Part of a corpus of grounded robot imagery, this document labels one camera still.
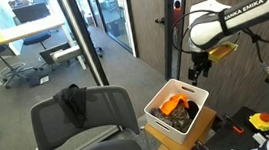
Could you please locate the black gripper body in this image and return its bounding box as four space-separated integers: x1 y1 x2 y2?
188 51 212 86

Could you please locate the black cloth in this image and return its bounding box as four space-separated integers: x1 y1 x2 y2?
186 100 199 119
53 83 87 128

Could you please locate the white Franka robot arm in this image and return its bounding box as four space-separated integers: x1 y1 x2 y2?
189 0 269 85

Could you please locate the black cloth in box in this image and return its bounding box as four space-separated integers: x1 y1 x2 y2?
186 100 199 119

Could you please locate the orange cloth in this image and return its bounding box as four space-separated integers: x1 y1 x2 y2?
160 93 189 116

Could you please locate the white plastic storage box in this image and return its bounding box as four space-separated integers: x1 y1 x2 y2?
144 79 209 144

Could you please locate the dark patterned cloth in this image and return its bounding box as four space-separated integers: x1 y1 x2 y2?
150 103 193 133

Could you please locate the yellow emergency stop button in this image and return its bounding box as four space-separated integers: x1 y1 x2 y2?
249 112 269 132

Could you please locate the small wooden stool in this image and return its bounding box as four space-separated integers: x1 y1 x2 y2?
145 107 217 150

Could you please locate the grey mesh office chair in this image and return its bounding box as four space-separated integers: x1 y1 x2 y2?
31 85 142 150

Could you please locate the black computer monitor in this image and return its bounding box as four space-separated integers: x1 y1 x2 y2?
13 2 51 23

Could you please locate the wooden top white desk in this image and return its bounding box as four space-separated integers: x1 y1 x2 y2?
0 12 88 86

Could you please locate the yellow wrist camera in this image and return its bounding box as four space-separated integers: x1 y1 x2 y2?
208 42 238 63

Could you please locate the black door handle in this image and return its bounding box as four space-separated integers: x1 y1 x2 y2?
155 18 165 25

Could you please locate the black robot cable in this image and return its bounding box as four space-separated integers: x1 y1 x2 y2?
169 2 269 94

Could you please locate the orange handled clamp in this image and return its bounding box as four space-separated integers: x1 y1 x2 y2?
223 114 245 133

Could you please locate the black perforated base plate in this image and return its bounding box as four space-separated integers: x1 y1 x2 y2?
204 107 269 150

